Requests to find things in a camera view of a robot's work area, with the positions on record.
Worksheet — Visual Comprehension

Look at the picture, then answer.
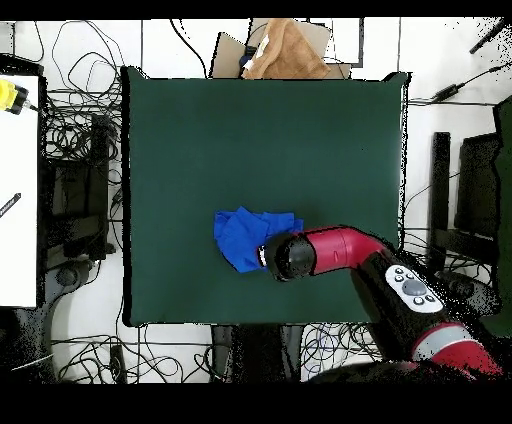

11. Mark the yellow and black tool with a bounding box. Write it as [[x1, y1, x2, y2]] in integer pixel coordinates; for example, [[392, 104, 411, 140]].
[[0, 78, 30, 116]]

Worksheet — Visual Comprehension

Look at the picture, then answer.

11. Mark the blue shirt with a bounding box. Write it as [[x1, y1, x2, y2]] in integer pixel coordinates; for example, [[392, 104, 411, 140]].
[[212, 205, 305, 274]]

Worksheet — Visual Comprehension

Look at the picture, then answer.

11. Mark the black power adapter with cable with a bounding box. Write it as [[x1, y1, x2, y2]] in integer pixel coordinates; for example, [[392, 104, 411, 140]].
[[407, 59, 512, 107]]

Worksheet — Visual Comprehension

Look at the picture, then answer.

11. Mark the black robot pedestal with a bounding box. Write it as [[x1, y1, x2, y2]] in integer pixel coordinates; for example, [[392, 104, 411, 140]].
[[210, 323, 305, 383]]

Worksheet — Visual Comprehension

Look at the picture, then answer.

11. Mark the black rod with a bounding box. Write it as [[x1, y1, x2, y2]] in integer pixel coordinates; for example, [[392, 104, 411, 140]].
[[468, 17, 512, 55]]

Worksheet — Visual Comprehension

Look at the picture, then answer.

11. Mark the black marker pen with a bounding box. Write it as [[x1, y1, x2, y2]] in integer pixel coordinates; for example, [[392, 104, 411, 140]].
[[0, 192, 22, 219]]

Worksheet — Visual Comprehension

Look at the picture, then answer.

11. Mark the cardboard box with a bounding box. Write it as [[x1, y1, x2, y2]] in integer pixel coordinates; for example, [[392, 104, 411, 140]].
[[210, 17, 353, 80]]

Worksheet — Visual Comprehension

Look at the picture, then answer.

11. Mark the white table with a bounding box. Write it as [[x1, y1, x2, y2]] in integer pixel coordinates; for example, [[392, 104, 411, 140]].
[[0, 73, 41, 309]]

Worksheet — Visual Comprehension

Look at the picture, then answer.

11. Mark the black metal frame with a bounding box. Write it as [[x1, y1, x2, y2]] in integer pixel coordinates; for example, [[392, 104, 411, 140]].
[[39, 113, 117, 261]]

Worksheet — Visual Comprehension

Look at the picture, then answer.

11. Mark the black cable tangle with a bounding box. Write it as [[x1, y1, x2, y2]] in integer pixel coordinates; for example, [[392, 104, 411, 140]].
[[51, 327, 213, 383], [401, 227, 495, 281], [33, 19, 125, 165], [299, 321, 385, 381]]

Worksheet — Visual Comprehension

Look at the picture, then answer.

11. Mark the black chair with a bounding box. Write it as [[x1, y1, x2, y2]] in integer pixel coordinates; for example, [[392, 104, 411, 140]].
[[429, 131, 501, 261]]

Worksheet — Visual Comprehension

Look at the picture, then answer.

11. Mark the dark green table cloth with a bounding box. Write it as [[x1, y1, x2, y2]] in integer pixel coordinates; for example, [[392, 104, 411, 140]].
[[120, 65, 411, 328]]

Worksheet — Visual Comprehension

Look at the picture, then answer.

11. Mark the brown towel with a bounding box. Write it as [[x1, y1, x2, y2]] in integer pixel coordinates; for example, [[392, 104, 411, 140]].
[[240, 17, 332, 80]]

